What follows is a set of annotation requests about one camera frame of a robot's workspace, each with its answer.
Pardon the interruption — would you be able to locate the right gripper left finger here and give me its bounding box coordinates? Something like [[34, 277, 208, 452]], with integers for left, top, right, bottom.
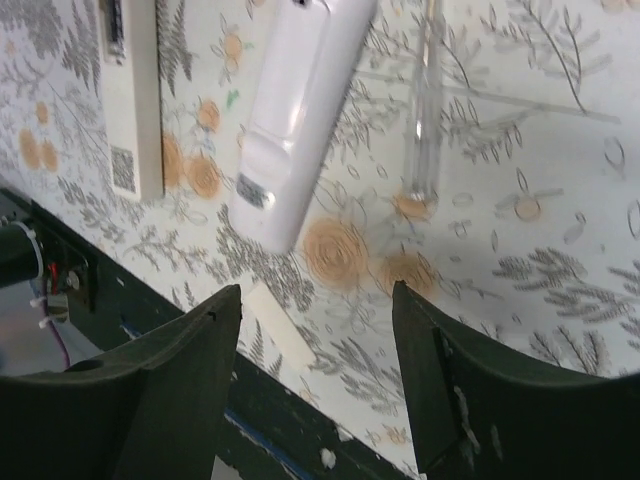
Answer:
[[1, 285, 242, 479]]

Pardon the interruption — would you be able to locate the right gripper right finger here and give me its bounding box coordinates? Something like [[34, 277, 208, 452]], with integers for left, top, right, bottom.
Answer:
[[392, 282, 639, 479]]

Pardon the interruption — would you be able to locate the white battery cover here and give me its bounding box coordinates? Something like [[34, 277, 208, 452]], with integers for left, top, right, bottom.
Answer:
[[243, 282, 316, 371]]

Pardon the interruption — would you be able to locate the long white remote control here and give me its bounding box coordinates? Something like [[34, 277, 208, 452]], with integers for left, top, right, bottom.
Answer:
[[97, 0, 164, 202]]

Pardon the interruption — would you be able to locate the small white display remote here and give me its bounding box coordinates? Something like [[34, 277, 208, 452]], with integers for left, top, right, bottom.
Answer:
[[229, 0, 378, 254]]

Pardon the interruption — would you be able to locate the floral table mat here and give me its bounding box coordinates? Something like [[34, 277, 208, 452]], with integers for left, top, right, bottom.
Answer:
[[1, 1, 639, 454]]

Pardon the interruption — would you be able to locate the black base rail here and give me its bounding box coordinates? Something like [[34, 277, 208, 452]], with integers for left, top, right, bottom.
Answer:
[[1, 190, 401, 479]]

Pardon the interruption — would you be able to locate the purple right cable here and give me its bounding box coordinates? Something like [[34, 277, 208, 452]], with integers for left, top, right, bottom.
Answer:
[[29, 259, 74, 371]]

